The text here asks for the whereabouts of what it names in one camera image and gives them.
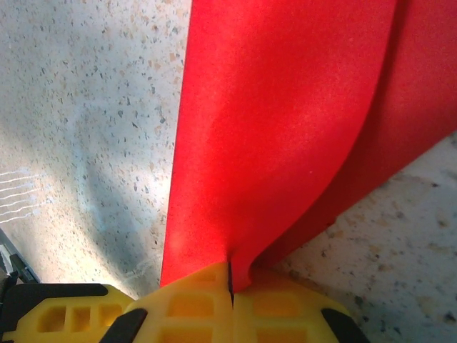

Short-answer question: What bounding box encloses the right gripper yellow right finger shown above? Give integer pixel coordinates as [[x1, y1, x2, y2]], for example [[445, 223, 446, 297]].
[[231, 267, 371, 343]]

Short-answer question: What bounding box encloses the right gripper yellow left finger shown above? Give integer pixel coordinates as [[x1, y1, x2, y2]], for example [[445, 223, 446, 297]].
[[101, 262, 235, 343]]

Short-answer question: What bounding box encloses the red square paper sheet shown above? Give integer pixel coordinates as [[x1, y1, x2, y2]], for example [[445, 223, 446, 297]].
[[159, 0, 457, 291]]

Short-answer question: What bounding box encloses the long aluminium mounting rail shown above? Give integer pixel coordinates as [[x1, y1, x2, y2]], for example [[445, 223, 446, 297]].
[[0, 227, 41, 287]]

